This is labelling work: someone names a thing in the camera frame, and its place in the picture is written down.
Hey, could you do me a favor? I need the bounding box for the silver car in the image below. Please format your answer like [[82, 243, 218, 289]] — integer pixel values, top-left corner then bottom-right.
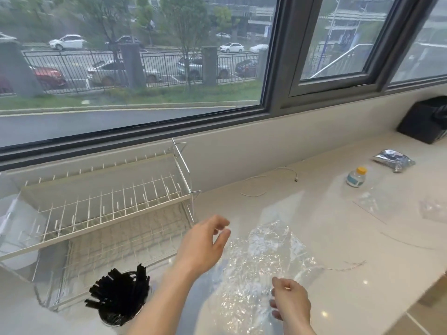
[[177, 55, 231, 81], [86, 59, 162, 86]]

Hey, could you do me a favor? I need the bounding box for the red car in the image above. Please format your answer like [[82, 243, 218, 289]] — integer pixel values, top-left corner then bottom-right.
[[29, 66, 67, 90]]

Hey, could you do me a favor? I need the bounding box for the person's left forearm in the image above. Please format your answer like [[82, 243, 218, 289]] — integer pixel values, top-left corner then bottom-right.
[[126, 262, 202, 335]]

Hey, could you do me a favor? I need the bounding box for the grey concrete fence pillar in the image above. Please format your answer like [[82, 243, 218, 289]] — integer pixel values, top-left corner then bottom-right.
[[201, 45, 218, 86], [120, 43, 146, 90], [0, 41, 43, 97]]

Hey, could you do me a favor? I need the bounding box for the person's right hand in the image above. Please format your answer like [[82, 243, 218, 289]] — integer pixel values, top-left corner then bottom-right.
[[269, 277, 312, 331]]

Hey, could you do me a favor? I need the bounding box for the white car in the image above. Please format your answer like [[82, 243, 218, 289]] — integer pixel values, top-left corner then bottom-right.
[[219, 42, 245, 54], [48, 34, 88, 51]]

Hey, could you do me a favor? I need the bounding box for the flat clear plastic bag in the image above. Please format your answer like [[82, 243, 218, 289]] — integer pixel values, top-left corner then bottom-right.
[[352, 186, 413, 224]]

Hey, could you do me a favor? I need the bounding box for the small clear plastic bag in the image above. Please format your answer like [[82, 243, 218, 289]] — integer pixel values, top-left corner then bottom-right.
[[418, 198, 447, 221]]

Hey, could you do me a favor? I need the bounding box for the person's right forearm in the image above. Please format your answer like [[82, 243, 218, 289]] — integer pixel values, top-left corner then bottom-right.
[[284, 324, 316, 335]]

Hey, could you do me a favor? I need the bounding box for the white wire dish rack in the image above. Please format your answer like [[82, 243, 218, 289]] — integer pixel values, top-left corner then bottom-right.
[[0, 138, 202, 312]]

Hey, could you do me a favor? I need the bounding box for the small bottle with yellow cap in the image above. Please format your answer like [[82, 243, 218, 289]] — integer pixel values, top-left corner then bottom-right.
[[346, 166, 368, 188]]

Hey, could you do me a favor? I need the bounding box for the dark blue car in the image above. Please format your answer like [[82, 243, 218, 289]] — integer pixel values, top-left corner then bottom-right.
[[234, 59, 259, 78]]

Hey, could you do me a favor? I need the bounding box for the bundle of black chopsticks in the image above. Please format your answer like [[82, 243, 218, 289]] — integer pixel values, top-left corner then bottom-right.
[[84, 263, 151, 327]]

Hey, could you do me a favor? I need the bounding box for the person's left hand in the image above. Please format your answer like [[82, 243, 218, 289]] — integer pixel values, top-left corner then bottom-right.
[[173, 215, 232, 277]]

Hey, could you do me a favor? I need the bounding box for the thin wire twist tie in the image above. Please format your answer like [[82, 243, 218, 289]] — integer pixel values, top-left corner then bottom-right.
[[323, 260, 367, 272]]

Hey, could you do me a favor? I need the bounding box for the large clear plastic bag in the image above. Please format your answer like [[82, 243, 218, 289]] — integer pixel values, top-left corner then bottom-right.
[[204, 220, 327, 335]]

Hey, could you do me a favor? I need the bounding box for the dark grey window frame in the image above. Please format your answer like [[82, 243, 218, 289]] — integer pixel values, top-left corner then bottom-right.
[[0, 0, 447, 171]]

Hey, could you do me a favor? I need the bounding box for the thin white cable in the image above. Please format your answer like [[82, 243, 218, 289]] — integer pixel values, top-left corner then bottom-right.
[[240, 167, 299, 198]]

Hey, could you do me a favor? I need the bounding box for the silver foil packet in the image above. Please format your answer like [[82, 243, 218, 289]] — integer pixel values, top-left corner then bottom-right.
[[371, 148, 416, 173]]

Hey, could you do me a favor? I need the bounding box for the black box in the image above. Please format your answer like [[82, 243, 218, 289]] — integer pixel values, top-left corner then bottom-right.
[[396, 95, 447, 145]]

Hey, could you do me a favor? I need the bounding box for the black metal fence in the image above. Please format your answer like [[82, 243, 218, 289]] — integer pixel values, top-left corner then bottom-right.
[[21, 49, 261, 92]]

